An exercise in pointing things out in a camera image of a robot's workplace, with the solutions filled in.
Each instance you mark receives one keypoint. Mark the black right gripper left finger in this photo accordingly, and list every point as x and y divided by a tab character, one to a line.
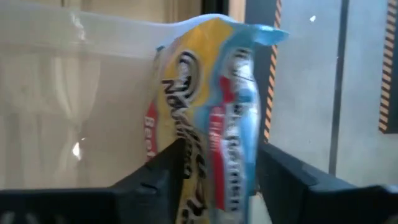
93	208

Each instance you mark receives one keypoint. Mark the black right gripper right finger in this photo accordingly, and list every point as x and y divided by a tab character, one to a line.
326	205

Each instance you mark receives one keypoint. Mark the blue beef ramen pack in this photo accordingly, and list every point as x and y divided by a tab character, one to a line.
217	93

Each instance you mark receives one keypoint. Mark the clear plastic bin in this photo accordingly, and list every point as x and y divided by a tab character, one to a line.
62	93

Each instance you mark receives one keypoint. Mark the hazard-striped black floor mat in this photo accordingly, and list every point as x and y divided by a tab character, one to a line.
261	9
392	62

